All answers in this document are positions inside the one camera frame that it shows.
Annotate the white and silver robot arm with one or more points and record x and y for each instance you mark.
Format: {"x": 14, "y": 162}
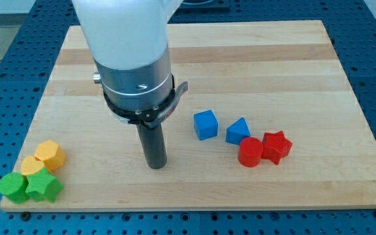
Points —
{"x": 129, "y": 43}

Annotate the blue cube block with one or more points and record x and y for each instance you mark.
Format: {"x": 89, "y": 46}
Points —
{"x": 205, "y": 125}

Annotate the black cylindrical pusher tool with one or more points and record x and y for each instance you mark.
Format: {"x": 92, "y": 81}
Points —
{"x": 153, "y": 145}

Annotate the blue triangle block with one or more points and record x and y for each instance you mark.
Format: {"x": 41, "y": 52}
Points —
{"x": 237, "y": 132}

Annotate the red cylinder block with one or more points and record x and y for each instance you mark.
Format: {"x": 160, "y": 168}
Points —
{"x": 250, "y": 152}

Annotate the wooden board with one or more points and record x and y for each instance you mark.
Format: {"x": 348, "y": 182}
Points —
{"x": 279, "y": 76}

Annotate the red star block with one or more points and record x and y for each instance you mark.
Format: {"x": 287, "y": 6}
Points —
{"x": 276, "y": 146}

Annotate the yellow hexagon block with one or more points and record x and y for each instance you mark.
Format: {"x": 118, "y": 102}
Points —
{"x": 51, "y": 154}

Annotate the green star block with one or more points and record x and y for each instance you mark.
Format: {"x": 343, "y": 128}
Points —
{"x": 43, "y": 186}

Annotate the yellow round block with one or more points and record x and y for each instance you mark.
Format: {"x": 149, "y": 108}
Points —
{"x": 31, "y": 165}

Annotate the green cylinder block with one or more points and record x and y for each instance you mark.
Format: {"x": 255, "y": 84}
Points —
{"x": 13, "y": 186}

